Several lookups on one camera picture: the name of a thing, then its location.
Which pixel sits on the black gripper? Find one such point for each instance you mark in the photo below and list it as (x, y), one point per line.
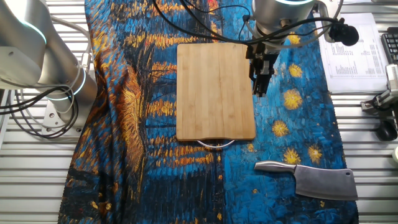
(262, 54)

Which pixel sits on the steel cleaver knife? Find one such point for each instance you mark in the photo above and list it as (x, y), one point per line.
(326, 183)

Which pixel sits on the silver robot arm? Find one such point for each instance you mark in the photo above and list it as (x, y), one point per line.
(31, 62)

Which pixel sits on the bamboo cutting board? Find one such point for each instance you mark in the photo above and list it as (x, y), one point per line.
(214, 93)

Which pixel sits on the printed white paper sheet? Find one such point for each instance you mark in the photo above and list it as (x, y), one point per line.
(354, 68)

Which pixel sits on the black computer mouse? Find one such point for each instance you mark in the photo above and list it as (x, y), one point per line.
(386, 131)

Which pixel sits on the black computer keyboard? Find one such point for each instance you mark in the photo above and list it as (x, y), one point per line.
(391, 43)

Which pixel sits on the white round object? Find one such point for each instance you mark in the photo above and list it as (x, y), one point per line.
(395, 155)

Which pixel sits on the blue starry painting tablecloth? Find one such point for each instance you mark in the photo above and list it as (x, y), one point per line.
(124, 155)

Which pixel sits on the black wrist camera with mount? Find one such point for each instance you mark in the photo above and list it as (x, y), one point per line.
(343, 33)

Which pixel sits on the metal camera stand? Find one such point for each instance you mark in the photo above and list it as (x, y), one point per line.
(384, 99)

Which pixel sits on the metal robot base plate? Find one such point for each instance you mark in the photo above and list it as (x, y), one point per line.
(49, 118)

